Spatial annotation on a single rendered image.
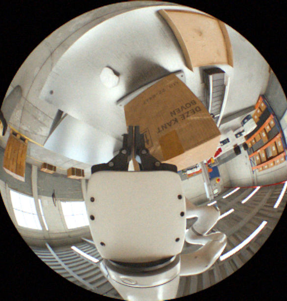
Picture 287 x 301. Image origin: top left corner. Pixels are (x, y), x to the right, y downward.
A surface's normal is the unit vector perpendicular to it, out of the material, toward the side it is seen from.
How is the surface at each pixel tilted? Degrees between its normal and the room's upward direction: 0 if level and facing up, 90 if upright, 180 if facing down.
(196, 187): 90
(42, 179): 90
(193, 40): 0
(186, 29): 0
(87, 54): 0
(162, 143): 90
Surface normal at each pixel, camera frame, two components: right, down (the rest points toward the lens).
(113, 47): 0.22, 0.90
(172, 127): -0.59, -0.18
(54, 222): 0.92, -0.32
